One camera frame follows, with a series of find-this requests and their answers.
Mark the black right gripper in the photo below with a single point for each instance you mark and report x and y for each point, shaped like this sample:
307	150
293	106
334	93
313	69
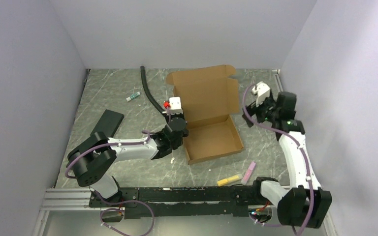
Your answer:
252	108

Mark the brown cardboard box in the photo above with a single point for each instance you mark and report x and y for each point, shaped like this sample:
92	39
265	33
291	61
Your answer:
209	96

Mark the pink highlighter marker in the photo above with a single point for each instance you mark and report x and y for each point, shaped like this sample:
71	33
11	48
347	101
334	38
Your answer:
248	173

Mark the yellow highlighter marker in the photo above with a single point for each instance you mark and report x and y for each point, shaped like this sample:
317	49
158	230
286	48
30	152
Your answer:
229	180

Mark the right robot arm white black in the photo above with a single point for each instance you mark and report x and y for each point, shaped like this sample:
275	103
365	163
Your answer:
304	204

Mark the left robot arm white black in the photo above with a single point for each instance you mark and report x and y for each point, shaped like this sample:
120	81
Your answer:
89	162

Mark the black flat rectangular block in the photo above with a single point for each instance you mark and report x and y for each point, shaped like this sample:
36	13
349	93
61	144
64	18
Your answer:
108	123

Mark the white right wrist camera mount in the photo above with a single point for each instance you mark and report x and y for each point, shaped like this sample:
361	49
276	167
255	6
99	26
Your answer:
262	91

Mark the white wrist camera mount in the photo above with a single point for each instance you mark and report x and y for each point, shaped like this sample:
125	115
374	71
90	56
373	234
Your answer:
173	105
262	91

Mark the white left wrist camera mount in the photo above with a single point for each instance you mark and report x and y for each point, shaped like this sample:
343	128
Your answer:
173	105

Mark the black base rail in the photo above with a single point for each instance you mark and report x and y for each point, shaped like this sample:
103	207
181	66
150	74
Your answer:
236	200

